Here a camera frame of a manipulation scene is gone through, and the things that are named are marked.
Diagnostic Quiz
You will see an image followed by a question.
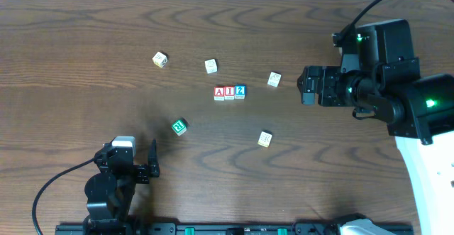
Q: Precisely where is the red letter A block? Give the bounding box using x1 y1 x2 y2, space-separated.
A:
214 87 225 101

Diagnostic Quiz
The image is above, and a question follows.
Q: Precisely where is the red letter I block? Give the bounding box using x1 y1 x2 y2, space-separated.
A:
224 86 236 100

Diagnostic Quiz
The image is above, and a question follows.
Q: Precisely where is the blue number 2 block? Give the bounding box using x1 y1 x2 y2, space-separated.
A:
235 84 246 99

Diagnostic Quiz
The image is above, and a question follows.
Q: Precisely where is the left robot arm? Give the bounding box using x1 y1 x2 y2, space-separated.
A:
84 136 160 234

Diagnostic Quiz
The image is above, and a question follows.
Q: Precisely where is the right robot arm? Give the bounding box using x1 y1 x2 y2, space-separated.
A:
297 19 453 234

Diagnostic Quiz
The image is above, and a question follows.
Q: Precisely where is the green letter R block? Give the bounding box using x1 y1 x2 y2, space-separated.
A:
172 119 187 136

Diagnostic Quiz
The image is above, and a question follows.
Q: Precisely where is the yellow edged block upper left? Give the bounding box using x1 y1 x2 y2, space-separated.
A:
152 52 168 67

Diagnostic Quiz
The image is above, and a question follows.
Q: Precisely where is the white block right of centre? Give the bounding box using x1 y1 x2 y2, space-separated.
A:
267 72 282 87

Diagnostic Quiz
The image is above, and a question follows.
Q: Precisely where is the white block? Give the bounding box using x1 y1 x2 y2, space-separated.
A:
267 72 282 87
204 59 218 74

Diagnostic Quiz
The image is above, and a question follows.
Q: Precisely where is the yellow patterned block lower centre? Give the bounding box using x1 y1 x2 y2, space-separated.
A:
258 131 272 148

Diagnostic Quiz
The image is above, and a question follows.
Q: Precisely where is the white block centre top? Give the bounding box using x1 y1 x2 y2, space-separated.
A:
204 59 218 74

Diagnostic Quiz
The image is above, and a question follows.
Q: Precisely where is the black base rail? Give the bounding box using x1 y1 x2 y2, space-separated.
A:
55 222 414 235

